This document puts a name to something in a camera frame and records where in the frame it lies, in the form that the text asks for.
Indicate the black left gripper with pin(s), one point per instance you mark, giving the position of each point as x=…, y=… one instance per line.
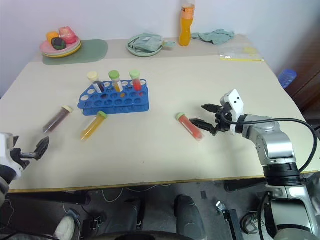
x=18, y=153

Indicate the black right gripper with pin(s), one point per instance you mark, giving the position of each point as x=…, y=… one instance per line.
x=222, y=122

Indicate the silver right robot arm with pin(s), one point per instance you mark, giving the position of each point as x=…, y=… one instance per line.
x=277, y=142

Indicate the green-capped red liquid tube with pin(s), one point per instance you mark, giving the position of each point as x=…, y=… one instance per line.
x=136, y=80
x=191, y=126

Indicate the cream-capped dark liquid tube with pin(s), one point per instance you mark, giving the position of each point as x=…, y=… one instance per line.
x=96, y=81
x=56, y=119

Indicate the green-capped orange liquid tube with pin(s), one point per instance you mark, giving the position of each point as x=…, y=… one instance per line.
x=116, y=80
x=92, y=126

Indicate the blue test tube rack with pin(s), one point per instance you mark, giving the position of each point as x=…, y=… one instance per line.
x=112, y=101

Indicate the clear zip bag yellow strip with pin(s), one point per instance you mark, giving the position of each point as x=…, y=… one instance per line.
x=237, y=53

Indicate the crumpled green cloth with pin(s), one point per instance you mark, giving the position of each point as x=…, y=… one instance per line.
x=215, y=36

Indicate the blue ribbed plastic stack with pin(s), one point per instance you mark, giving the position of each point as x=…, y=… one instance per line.
x=287, y=78

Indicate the pale green plate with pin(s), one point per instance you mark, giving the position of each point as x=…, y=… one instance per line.
x=143, y=53

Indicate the white shoe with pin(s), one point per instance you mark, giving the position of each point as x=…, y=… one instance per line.
x=63, y=227

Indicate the orange drink bottle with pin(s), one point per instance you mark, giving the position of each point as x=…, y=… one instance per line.
x=186, y=27

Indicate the yellow plate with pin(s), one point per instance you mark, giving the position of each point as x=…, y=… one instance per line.
x=62, y=55

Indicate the pale green fabric pouch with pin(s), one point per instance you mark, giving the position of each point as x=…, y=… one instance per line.
x=147, y=42

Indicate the pink plate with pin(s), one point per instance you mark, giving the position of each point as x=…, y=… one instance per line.
x=50, y=48

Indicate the dark rounded shape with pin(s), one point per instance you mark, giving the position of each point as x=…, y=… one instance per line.
x=188, y=217

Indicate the dark green toy food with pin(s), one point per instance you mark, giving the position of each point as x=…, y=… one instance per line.
x=58, y=43

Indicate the brown wooden cabinet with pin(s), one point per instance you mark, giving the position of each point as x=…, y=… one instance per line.
x=308, y=87

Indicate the orange toy food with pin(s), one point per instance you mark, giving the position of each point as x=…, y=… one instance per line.
x=52, y=35

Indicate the green placemat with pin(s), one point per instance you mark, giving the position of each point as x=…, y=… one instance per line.
x=92, y=50

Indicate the pink red toy food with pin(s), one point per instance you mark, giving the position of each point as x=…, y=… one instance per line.
x=67, y=34

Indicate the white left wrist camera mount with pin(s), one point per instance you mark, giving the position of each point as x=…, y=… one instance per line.
x=7, y=155

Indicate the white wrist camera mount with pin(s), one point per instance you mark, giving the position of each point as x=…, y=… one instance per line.
x=236, y=101
x=7, y=155

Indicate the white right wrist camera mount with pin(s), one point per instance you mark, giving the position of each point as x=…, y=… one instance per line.
x=236, y=101

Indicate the black table frame bar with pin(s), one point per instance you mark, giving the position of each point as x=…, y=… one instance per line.
x=245, y=184
x=50, y=198

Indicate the black metal bracket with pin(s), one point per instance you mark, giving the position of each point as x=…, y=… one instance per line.
x=231, y=220

